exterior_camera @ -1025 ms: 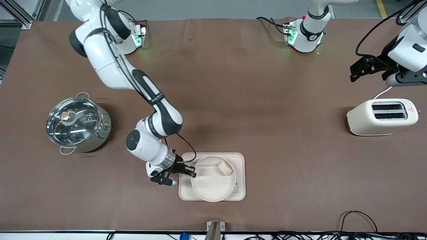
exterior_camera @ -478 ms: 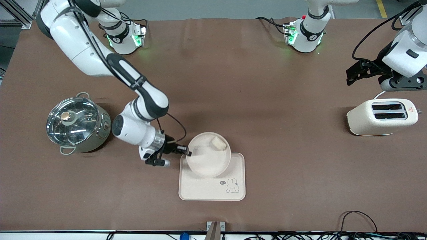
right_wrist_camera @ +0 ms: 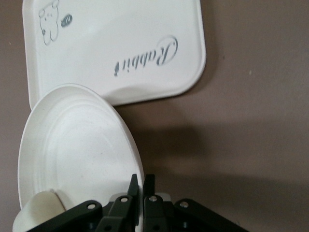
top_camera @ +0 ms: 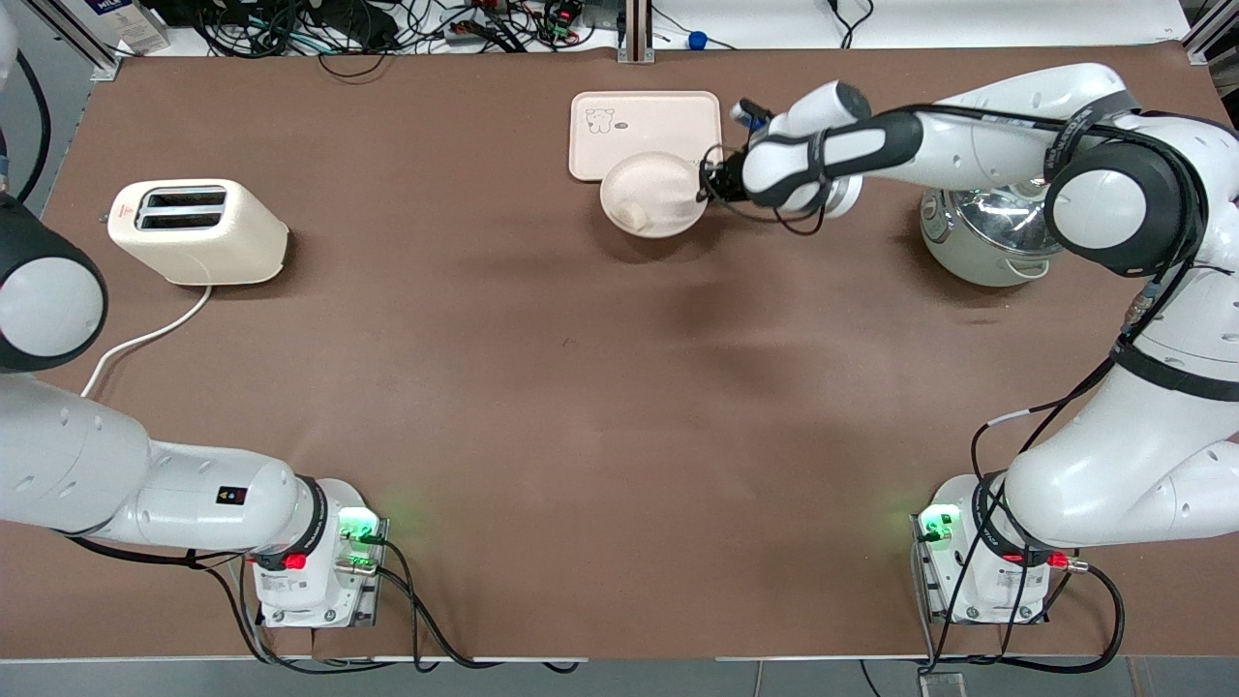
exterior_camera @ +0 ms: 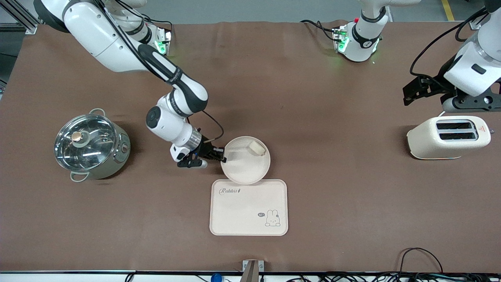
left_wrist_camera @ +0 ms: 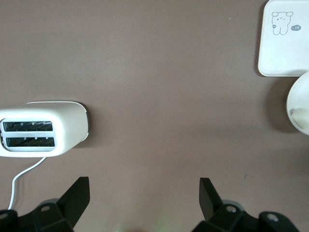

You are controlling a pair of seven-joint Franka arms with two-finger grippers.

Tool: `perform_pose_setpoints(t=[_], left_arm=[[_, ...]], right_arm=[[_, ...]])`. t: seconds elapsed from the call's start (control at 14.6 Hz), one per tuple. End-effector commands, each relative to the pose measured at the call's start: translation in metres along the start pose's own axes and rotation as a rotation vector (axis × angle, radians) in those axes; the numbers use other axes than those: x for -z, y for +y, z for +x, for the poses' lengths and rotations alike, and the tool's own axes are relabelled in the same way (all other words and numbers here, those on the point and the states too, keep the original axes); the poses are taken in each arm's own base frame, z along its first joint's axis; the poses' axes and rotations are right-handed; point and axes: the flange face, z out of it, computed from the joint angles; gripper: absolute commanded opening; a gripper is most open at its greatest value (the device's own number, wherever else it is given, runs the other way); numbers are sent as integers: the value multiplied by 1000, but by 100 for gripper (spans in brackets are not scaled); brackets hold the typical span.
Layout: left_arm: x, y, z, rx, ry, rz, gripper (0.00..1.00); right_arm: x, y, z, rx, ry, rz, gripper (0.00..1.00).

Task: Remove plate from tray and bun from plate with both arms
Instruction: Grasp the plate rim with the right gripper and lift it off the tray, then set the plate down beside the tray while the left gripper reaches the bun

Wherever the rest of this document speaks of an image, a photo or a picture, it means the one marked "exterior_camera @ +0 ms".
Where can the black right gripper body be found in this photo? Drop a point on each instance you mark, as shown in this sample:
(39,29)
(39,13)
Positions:
(206,148)

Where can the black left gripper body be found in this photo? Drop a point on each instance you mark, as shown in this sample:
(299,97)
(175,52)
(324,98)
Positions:
(437,83)

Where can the round cream plate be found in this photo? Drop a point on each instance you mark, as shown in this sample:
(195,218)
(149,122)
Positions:
(244,166)

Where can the small cream bun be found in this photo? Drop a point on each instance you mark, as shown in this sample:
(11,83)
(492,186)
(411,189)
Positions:
(257,148)

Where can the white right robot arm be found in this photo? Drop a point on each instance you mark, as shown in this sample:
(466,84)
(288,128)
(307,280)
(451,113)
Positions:
(117,51)

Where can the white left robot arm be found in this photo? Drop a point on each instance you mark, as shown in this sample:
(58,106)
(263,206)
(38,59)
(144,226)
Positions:
(475,66)

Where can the cream two-slot toaster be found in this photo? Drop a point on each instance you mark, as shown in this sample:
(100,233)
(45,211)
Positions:
(426,145)

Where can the cream rabbit print tray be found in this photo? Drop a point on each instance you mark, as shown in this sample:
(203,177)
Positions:
(246,211)

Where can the steel pot with glass lid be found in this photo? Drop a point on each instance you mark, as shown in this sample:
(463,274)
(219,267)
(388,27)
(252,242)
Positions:
(122,149)

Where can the brown table cover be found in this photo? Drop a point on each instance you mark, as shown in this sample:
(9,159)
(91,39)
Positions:
(313,117)

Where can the glass pot lid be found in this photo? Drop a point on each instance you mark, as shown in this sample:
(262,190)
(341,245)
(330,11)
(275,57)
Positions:
(86,143)

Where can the blue round knob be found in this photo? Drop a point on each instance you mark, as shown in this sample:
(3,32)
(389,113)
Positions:
(216,278)

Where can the aluminium frame profile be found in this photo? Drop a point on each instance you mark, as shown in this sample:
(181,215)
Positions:
(19,19)
(475,23)

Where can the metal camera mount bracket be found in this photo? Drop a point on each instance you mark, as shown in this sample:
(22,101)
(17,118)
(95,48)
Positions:
(252,270)

